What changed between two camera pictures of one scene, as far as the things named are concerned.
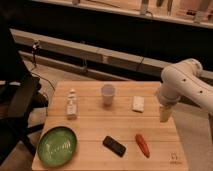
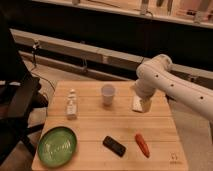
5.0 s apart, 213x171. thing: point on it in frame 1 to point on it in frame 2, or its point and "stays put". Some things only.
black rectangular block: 114,146 stays put
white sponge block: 138,103 stays put
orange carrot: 141,142 stays put
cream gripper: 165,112 to 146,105
